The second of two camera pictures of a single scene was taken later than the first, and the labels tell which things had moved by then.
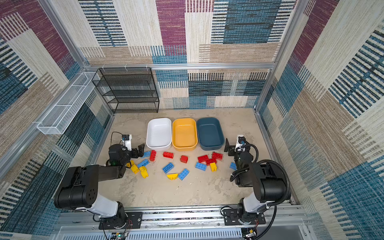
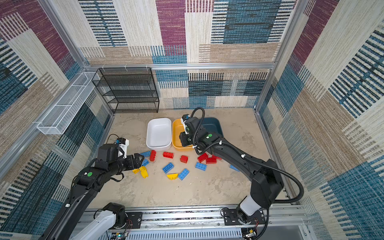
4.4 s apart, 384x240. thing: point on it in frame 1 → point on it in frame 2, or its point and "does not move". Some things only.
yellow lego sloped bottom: x=172 y=176 does not move
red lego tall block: x=184 y=159 does not move
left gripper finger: x=141 y=147 → x=138 y=159
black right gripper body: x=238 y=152 → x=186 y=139
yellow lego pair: x=143 y=171 does not move
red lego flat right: x=217 y=156 does not move
